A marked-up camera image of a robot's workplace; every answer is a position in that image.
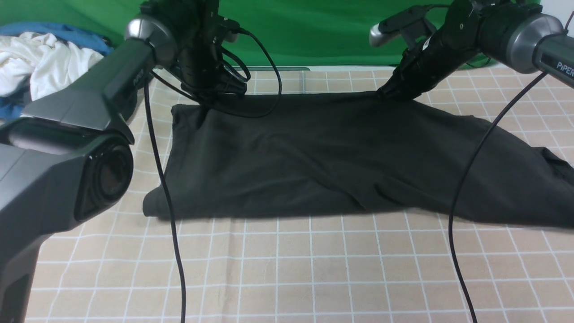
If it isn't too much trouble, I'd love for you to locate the blue crumpled garment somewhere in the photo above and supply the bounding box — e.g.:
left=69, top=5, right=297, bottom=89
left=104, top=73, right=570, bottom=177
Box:
left=0, top=22, right=113, bottom=122

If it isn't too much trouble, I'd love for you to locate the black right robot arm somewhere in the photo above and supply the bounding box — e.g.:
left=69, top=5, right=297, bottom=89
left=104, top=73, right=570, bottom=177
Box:
left=369, top=0, right=574, bottom=100

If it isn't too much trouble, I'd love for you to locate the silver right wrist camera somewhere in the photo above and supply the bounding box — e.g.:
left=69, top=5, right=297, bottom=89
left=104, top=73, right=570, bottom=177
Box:
left=369, top=4, right=448, bottom=49

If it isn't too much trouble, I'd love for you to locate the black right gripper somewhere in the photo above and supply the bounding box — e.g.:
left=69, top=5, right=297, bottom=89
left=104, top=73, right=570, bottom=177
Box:
left=377, top=31, right=476, bottom=101

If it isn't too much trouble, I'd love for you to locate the green backdrop cloth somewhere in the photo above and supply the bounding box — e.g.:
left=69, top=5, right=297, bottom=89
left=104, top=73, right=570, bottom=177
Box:
left=0, top=0, right=433, bottom=67

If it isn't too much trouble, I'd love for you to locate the white crumpled garment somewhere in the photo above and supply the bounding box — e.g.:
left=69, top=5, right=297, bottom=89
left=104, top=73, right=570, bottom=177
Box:
left=0, top=31, right=103, bottom=100

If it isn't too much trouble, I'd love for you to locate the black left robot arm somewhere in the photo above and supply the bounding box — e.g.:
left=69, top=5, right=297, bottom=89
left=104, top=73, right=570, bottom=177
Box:
left=0, top=0, right=241, bottom=323

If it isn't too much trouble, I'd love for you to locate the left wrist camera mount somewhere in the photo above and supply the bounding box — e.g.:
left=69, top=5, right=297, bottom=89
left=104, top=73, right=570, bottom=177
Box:
left=217, top=17, right=241, bottom=43

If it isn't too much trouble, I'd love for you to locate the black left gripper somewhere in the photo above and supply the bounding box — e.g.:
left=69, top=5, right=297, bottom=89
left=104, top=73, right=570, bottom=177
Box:
left=178, top=13, right=247, bottom=105

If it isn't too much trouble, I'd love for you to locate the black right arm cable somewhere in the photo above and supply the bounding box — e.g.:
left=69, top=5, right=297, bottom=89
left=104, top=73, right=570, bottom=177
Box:
left=448, top=9, right=574, bottom=323

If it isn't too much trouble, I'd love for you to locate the dark gray long-sleeved shirt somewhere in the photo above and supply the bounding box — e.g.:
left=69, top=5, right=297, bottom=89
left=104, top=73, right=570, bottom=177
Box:
left=165, top=92, right=574, bottom=229

